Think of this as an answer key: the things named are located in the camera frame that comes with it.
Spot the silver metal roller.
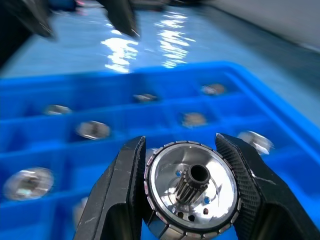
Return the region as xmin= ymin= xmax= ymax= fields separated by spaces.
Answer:
xmin=2 ymin=166 xmax=55 ymax=202
xmin=72 ymin=196 xmax=89 ymax=230
xmin=145 ymin=147 xmax=160 ymax=163
xmin=132 ymin=93 xmax=160 ymax=103
xmin=42 ymin=104 xmax=73 ymax=116
xmin=143 ymin=140 xmax=243 ymax=240
xmin=200 ymin=83 xmax=227 ymax=96
xmin=74 ymin=120 xmax=112 ymax=140
xmin=236 ymin=130 xmax=275 ymax=156

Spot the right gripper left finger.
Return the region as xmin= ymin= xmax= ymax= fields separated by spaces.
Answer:
xmin=73 ymin=135 xmax=147 ymax=240

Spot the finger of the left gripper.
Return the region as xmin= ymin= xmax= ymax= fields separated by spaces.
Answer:
xmin=0 ymin=0 xmax=56 ymax=69
xmin=96 ymin=0 xmax=141 ymax=39

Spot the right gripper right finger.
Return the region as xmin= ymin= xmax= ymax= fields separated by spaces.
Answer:
xmin=214 ymin=132 xmax=320 ymax=240

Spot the white backdrop panel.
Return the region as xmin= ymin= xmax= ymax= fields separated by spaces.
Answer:
xmin=207 ymin=0 xmax=320 ymax=55

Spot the blue plastic compartment tray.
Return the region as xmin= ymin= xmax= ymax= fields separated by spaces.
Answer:
xmin=0 ymin=61 xmax=320 ymax=240

